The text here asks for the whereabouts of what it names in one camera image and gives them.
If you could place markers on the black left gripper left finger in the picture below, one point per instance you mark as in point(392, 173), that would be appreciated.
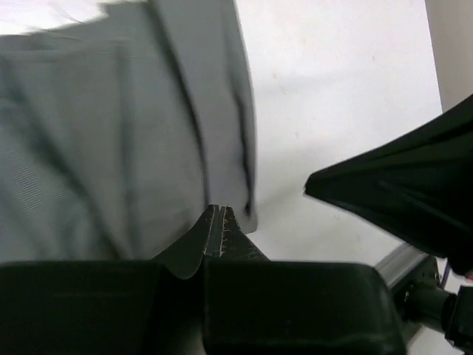
point(178, 301)

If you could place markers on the grey pleated skirt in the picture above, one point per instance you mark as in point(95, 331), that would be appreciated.
point(118, 132)

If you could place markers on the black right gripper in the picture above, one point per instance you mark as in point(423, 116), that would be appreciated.
point(417, 187)

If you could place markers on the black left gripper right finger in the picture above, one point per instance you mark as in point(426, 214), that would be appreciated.
point(242, 301)

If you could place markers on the aluminium table frame rail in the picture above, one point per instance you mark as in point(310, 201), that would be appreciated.
point(398, 263)

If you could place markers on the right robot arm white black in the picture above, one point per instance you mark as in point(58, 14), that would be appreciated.
point(364, 316)

